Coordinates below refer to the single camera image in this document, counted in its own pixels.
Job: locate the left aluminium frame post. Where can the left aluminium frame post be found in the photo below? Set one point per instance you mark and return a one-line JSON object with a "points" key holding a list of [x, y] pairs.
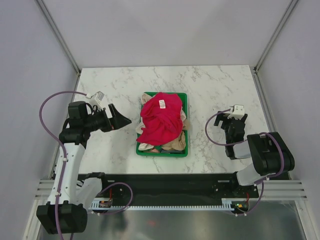
{"points": [[58, 35]]}

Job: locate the aluminium front rail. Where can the aluminium front rail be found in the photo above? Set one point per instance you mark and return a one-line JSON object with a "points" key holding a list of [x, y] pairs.
{"points": [[274, 190]]}

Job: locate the right aluminium frame post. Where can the right aluminium frame post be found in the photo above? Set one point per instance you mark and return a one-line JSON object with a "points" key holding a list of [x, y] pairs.
{"points": [[278, 29]]}

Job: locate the red t shirt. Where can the red t shirt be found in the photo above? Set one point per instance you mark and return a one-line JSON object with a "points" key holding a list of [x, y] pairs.
{"points": [[161, 116]]}

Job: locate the aluminium frame post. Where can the aluminium frame post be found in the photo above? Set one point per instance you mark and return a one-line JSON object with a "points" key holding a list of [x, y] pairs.
{"points": [[58, 35], [278, 29]]}

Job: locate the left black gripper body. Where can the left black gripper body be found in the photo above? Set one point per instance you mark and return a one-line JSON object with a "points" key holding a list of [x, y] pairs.
{"points": [[99, 121]]}

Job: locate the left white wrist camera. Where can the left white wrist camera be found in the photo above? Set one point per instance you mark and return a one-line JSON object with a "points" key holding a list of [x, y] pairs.
{"points": [[95, 99]]}

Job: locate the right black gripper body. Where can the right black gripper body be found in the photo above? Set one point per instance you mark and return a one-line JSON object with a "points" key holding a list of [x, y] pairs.
{"points": [[225, 123]]}

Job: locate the cream white t shirt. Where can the cream white t shirt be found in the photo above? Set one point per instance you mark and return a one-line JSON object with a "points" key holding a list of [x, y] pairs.
{"points": [[163, 124]]}

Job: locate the green plastic bin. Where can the green plastic bin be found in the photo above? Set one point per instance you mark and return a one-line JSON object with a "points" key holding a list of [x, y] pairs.
{"points": [[147, 150]]}

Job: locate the white slotted cable duct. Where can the white slotted cable duct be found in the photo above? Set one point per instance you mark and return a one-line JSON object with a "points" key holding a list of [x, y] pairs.
{"points": [[223, 204]]}

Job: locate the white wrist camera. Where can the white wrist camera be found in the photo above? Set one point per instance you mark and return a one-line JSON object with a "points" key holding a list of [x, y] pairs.
{"points": [[95, 99], [237, 112]]}

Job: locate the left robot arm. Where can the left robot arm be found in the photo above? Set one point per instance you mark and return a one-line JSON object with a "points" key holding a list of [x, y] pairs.
{"points": [[66, 209]]}

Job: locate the beige tan t shirt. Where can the beige tan t shirt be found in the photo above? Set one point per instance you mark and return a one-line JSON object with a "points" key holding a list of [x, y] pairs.
{"points": [[178, 144]]}

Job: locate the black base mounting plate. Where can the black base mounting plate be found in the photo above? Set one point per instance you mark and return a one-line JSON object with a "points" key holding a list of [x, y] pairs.
{"points": [[189, 188]]}

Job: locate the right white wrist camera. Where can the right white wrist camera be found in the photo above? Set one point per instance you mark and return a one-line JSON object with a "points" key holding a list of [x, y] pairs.
{"points": [[237, 112]]}

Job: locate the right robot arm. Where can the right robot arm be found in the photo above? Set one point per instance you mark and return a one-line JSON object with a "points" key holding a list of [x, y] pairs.
{"points": [[271, 158]]}

